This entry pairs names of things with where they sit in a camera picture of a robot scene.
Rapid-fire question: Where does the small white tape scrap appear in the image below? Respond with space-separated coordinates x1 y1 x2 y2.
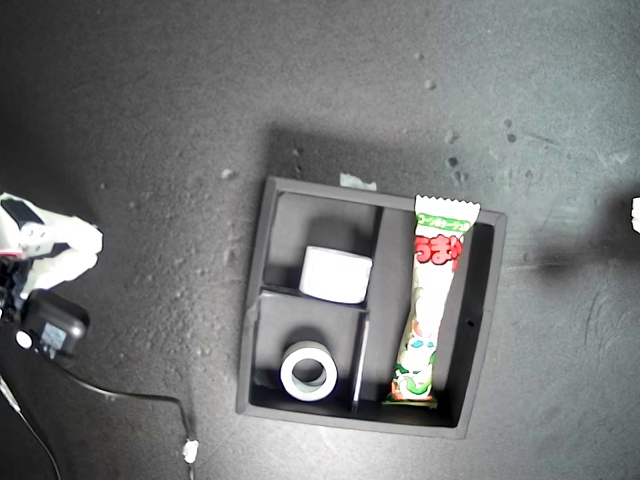
339 172 378 192

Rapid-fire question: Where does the black camera cable white connector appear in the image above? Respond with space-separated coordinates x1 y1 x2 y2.
62 358 200 480

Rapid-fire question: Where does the green printed snack bar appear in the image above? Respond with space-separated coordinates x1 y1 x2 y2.
381 193 482 408

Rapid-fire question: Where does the black compartment tray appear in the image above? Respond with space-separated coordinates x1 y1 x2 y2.
234 176 508 441

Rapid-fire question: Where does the white tape roll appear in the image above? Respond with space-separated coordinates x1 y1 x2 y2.
298 245 374 306

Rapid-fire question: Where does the thin black cable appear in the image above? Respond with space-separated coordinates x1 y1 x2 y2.
0 374 62 480

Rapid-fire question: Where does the white tape roll greenish core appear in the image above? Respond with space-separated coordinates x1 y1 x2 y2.
279 340 339 403

